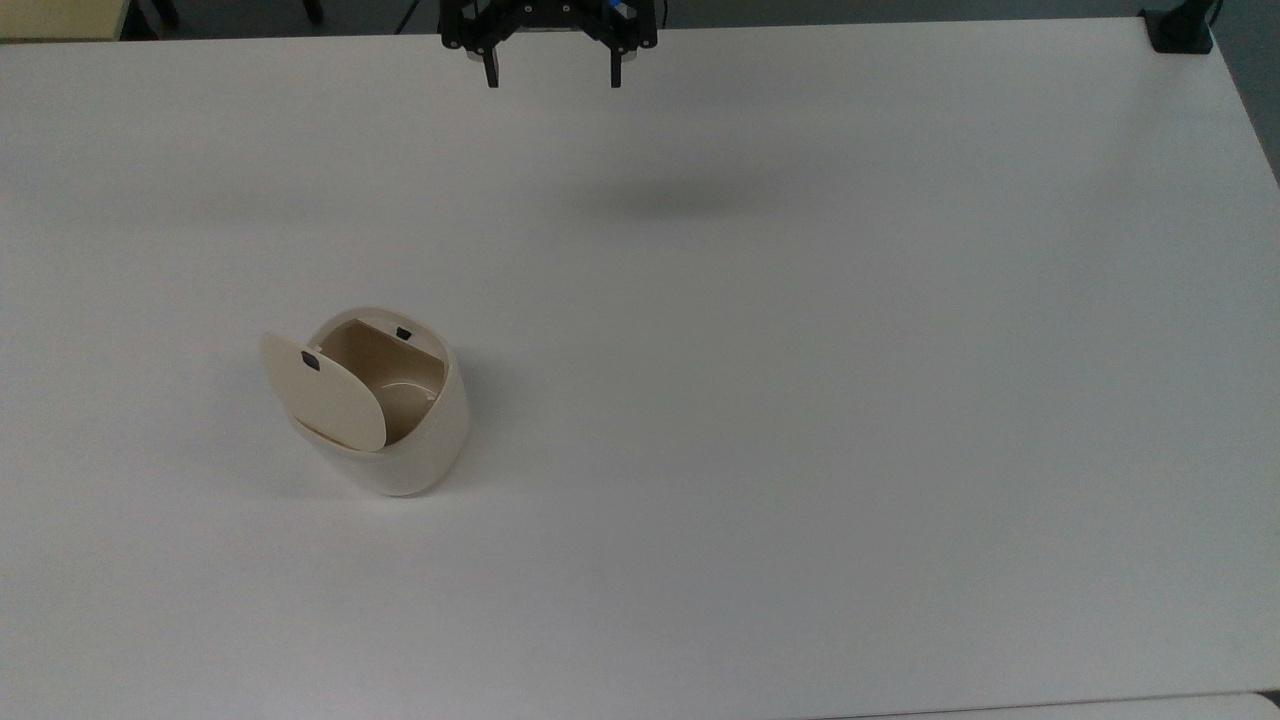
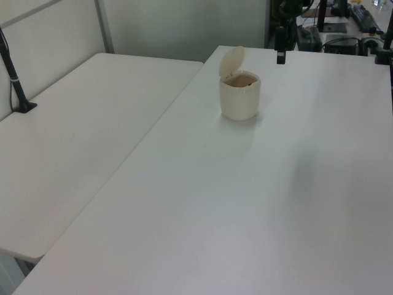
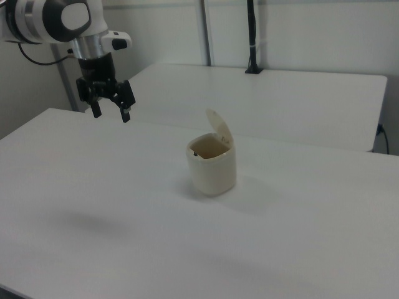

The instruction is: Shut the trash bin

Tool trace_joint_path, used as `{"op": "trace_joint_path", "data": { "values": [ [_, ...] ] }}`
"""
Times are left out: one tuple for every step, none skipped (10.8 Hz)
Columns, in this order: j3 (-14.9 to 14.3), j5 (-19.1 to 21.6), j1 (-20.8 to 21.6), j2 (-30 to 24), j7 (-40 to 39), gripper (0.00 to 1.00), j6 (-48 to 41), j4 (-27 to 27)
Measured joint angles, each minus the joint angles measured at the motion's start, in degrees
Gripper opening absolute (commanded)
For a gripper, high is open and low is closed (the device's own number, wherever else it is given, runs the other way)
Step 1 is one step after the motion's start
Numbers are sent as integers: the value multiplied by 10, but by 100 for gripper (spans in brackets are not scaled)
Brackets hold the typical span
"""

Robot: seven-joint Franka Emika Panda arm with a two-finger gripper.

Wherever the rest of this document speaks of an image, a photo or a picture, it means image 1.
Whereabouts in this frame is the beige trash bin lid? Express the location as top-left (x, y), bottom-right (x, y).
top-left (260, 331), bottom-right (388, 454)

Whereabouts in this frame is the yellow side table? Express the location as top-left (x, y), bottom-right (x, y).
top-left (0, 0), bottom-right (134, 44)

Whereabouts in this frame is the black table clamp mount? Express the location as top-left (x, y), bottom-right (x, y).
top-left (1140, 0), bottom-right (1223, 55)

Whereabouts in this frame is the beige trash bin body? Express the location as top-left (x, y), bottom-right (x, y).
top-left (291, 307), bottom-right (471, 498)

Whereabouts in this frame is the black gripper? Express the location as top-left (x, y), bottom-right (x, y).
top-left (439, 0), bottom-right (660, 89)

